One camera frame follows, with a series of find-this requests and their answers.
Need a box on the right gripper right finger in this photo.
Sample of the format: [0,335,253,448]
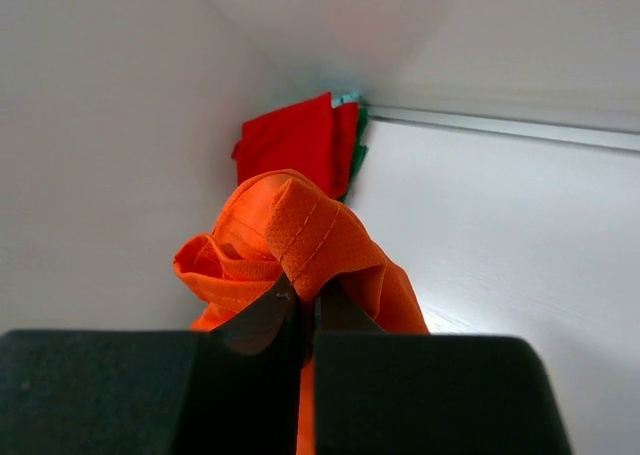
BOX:
[314,282,387,348]

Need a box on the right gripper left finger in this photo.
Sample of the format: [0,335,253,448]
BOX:
[214,273,300,356]

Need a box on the orange t shirt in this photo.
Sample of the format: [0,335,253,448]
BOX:
[173,170,436,454]

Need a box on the folded green t shirt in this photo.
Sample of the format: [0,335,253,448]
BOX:
[340,106,369,202]

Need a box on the folded red t shirt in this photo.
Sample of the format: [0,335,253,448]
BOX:
[231,92,363,200]

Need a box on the folded light blue t shirt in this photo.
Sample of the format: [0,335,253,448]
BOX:
[331,92,361,108]

